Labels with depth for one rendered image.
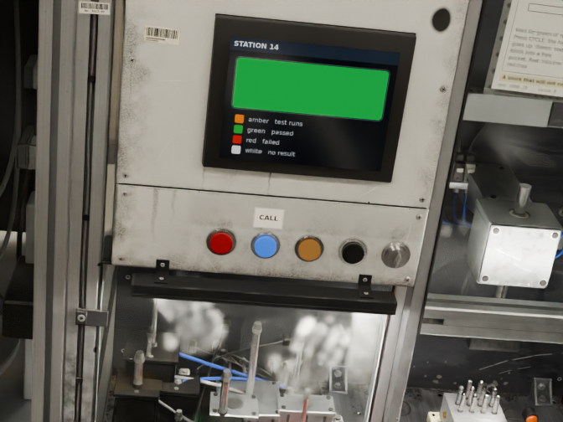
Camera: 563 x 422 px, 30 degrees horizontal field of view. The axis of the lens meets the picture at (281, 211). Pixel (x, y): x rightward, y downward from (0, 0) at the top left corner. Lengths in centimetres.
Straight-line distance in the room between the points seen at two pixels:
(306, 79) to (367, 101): 8
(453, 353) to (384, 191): 74
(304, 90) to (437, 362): 91
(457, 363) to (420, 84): 87
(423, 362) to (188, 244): 79
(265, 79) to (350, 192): 20
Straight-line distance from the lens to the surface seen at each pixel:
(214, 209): 140
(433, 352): 208
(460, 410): 186
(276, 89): 132
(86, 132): 139
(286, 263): 144
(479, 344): 179
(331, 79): 132
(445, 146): 141
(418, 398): 209
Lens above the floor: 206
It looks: 25 degrees down
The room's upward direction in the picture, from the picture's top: 7 degrees clockwise
